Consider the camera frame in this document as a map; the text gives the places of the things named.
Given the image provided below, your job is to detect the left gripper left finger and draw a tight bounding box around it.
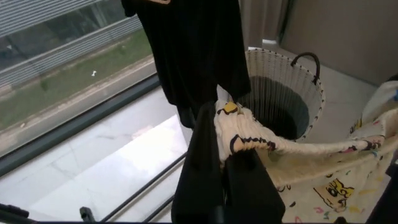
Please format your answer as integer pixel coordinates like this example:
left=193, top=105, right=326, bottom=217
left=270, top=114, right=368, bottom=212
left=171, top=101, right=225, bottom=222

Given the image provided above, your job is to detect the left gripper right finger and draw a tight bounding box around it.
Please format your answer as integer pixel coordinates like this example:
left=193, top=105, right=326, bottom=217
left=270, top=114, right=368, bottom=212
left=224, top=149, right=285, bottom=222

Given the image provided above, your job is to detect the cream printed garment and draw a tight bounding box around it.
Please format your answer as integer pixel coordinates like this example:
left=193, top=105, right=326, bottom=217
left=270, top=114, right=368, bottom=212
left=213, top=80, right=398, bottom=223

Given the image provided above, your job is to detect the black garment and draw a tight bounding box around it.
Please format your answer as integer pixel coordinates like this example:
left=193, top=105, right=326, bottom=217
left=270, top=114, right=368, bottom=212
left=121, top=0, right=252, bottom=129

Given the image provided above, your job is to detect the black clothes rack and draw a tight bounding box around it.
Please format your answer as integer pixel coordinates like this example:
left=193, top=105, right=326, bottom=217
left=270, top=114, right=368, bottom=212
left=0, top=152, right=189, bottom=223

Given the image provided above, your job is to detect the white laundry basket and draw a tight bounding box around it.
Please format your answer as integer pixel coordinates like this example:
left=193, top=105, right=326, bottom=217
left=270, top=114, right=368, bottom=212
left=217, top=48, right=326, bottom=142

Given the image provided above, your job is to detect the window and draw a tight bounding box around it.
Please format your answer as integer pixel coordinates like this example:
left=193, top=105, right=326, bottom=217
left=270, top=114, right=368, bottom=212
left=0, top=0, right=161, bottom=177

